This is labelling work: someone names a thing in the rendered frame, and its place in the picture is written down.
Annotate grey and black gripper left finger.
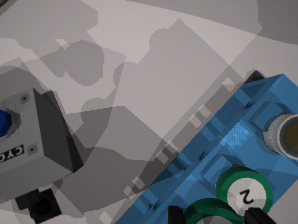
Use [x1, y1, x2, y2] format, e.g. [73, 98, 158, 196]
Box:
[168, 206, 186, 224]

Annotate grey two-button control box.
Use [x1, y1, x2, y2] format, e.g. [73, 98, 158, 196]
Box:
[0, 87, 84, 224]

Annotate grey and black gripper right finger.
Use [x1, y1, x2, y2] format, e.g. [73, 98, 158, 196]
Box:
[244, 207, 277, 224]

